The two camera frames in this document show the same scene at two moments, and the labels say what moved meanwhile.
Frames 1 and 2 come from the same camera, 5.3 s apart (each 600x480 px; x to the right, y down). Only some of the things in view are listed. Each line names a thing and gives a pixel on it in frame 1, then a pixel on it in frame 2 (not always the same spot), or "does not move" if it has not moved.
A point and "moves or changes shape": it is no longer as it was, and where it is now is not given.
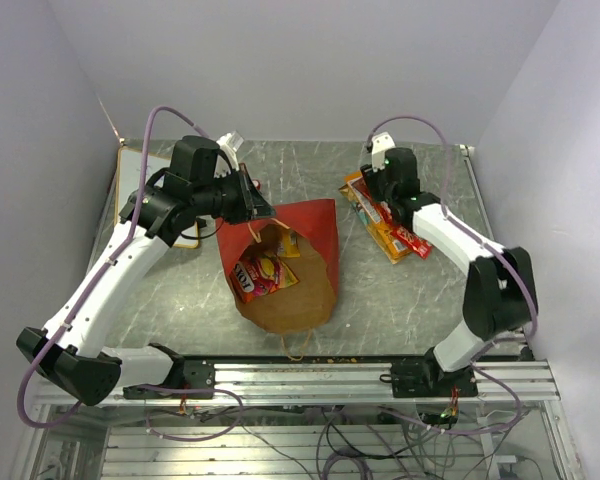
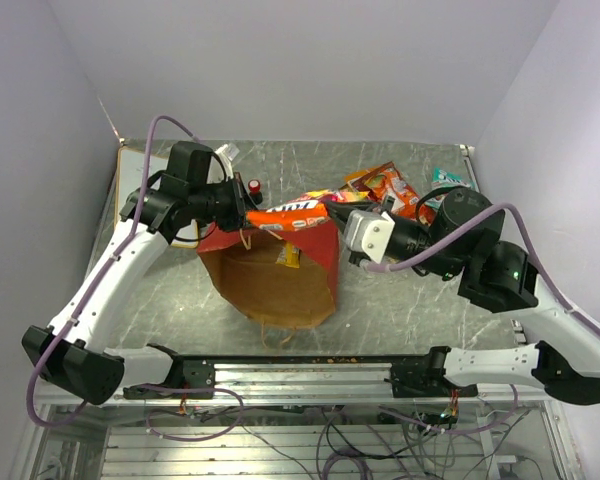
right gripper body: x=379 y=188 -> x=416 y=240
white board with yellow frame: x=129 y=178 does not move
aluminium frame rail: x=499 y=384 does not move
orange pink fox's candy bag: x=259 y=274 -> x=305 y=209
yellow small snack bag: x=288 y=245 -> x=289 y=256
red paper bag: x=283 y=270 moves or changes shape
